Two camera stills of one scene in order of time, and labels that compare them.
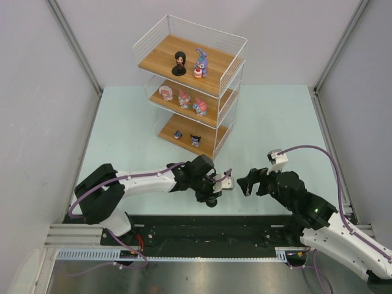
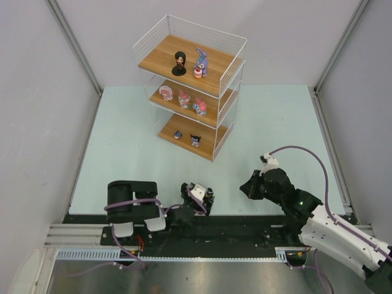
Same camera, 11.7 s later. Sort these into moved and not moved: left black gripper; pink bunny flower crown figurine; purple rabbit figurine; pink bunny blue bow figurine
Moved: left black gripper
Not moved: purple rabbit figurine; pink bunny flower crown figurine; pink bunny blue bow figurine
